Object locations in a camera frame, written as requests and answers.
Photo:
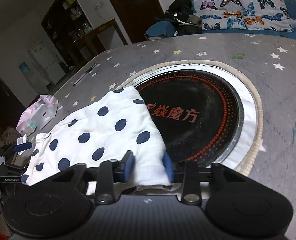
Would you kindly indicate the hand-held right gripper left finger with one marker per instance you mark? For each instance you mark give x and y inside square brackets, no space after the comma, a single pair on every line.
[129,167]

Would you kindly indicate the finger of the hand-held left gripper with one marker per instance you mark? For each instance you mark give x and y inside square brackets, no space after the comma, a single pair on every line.
[23,146]

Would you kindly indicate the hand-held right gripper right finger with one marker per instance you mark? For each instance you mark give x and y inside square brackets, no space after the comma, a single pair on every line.
[168,167]

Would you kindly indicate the white polka dot garment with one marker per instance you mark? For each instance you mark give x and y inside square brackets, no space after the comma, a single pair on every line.
[100,130]

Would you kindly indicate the pink plastic bag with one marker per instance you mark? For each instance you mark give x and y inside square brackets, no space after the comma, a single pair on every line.
[36,116]

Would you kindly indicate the black round induction cooker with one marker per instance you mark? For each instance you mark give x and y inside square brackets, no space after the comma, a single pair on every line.
[200,97]

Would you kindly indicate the white fridge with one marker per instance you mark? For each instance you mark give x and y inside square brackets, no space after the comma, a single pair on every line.
[46,63]

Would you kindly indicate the grey pen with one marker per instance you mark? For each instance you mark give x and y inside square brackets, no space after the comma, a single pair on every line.
[85,74]

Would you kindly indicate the grey star table cover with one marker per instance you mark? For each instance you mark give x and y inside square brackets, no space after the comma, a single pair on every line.
[275,100]

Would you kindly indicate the wooden side desk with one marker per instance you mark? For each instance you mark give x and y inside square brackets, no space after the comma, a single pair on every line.
[98,36]

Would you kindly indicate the dark wooden cabinet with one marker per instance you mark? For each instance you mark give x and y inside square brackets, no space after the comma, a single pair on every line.
[68,17]

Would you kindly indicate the blue sofa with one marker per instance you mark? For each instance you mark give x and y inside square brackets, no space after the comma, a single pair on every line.
[160,27]

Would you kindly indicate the black jacket pile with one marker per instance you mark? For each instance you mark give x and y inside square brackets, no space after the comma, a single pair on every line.
[181,11]

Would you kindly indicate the dark wooden door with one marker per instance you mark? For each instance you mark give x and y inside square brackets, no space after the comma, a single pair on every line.
[135,5]

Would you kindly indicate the butterfly print pillow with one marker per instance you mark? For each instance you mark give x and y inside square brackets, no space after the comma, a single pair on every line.
[265,10]
[217,12]

